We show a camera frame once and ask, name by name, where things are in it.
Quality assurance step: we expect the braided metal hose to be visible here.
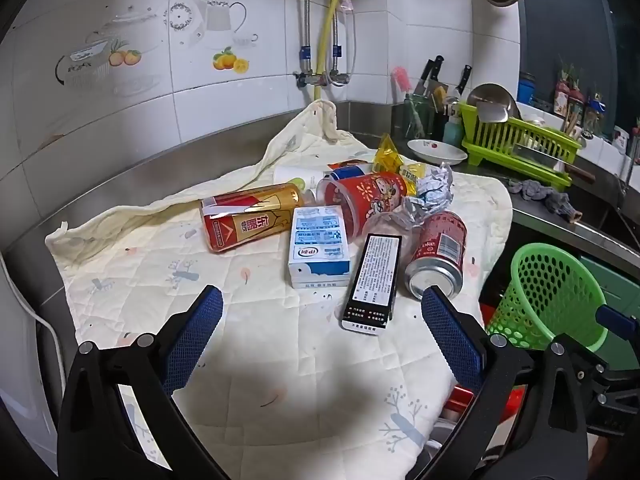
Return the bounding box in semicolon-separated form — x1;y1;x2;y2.
300;0;312;76
330;0;341;73

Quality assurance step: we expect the pink bottle brush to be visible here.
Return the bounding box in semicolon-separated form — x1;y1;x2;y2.
391;66;423;133

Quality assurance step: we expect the grey rag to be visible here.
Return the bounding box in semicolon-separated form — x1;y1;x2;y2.
506;178;583;223

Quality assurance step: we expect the long black and white box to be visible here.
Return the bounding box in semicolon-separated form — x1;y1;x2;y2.
341;232;403;331

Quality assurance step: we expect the green cabinet door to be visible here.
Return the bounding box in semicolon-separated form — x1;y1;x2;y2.
580;255;640;321

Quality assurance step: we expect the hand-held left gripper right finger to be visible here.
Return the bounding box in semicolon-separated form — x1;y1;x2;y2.
420;284;590;480

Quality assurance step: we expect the yellow snack wrapper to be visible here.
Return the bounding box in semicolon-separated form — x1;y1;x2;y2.
372;132;426;198

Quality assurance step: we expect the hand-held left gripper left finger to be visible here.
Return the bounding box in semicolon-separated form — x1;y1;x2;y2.
57;284;236;480

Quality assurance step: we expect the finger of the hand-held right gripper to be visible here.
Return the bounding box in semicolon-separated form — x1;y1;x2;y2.
596;304;640;343

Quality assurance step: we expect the thin white hose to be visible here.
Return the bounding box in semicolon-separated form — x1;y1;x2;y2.
344;0;359;87

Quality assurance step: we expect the red soda can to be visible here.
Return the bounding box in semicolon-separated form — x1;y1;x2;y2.
404;210;468;301

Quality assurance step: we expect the teal bottle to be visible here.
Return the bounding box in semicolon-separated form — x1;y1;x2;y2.
442;115;466;143

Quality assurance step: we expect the cream quilted printed cloth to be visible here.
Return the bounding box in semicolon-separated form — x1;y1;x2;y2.
45;100;513;480

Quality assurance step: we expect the green plastic dish rack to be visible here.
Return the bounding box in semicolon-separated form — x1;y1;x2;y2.
459;101;587;192

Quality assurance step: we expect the blue plastic container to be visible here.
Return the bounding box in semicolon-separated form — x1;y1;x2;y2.
516;72;537;106

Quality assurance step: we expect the red gold drink carton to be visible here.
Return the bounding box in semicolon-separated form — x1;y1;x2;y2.
201;182;306;253

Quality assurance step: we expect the red plastic stool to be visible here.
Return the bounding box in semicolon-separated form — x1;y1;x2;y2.
440;382;528;423

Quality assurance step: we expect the silver foil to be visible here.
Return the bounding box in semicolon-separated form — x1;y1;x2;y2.
400;161;456;231

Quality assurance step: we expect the dark knife holder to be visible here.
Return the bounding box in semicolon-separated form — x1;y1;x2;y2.
431;85;453;141

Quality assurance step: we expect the green perforated plastic basket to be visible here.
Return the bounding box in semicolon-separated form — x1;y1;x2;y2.
485;242;610;353

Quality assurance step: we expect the white and blue milk carton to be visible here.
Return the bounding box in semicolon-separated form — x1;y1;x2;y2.
287;205;351;290

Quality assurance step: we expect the white plate with red print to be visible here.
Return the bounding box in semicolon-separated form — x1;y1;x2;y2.
407;139;468;166

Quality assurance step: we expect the cleaver with wooden handle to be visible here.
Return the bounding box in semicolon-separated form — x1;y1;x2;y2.
515;142;597;184

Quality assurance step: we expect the white power cable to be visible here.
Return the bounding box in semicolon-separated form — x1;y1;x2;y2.
0;252;66;391

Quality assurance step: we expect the yellow gas hose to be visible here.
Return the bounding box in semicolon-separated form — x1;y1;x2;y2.
314;0;347;103

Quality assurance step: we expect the red printed noodle cup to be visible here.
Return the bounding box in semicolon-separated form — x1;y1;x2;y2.
316;171;411;238

